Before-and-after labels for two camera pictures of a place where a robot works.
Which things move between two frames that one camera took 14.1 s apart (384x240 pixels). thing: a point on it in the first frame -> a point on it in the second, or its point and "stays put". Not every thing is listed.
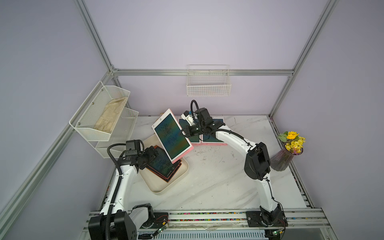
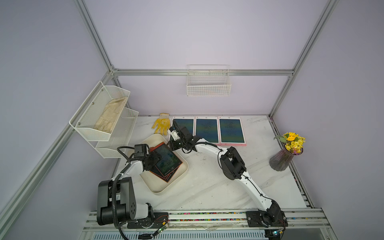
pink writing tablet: x=169 y=133 -> x=231 y=132
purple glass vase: x=280 y=161 stays put
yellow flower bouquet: x=294 y=143 stays put
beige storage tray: x=150 y=182 stays put
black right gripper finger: x=186 y=131 -> x=173 y=145
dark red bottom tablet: x=162 y=166 stays put
